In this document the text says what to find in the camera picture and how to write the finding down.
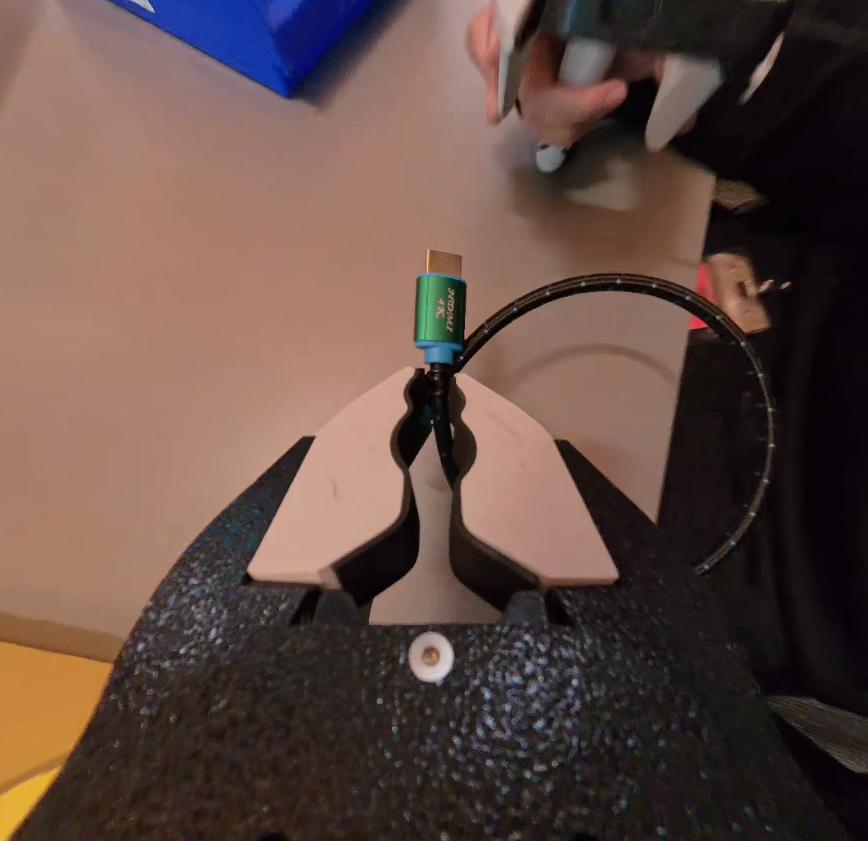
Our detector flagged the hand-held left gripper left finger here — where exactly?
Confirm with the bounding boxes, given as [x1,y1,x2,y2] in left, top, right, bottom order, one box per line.
[245,366,435,609]

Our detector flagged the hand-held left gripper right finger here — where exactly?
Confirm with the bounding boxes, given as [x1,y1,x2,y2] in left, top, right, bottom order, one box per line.
[448,373,621,614]

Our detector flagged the black braided cable green plugs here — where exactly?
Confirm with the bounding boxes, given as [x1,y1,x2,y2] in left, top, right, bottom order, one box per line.
[415,250,775,576]

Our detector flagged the blue plastic bin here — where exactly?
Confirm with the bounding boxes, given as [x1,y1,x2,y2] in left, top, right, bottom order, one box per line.
[57,0,416,100]

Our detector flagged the person's right forearm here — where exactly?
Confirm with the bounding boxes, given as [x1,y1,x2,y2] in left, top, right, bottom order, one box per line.
[678,0,868,198]

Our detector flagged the person's right hand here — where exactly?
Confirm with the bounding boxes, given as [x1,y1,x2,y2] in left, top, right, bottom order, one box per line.
[467,4,662,149]

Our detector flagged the red clear badge holder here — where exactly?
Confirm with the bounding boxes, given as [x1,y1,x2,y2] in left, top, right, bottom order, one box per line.
[688,254,792,335]

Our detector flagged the yellow container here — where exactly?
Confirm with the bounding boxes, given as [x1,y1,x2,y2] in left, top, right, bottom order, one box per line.
[0,641,113,841]

